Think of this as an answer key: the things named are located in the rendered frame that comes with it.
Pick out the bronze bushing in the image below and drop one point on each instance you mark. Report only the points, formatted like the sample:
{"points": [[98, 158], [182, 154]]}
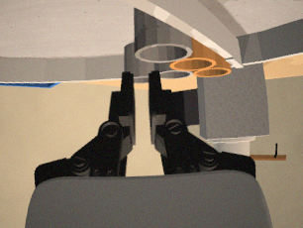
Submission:
{"points": [[201, 58], [216, 70]]}

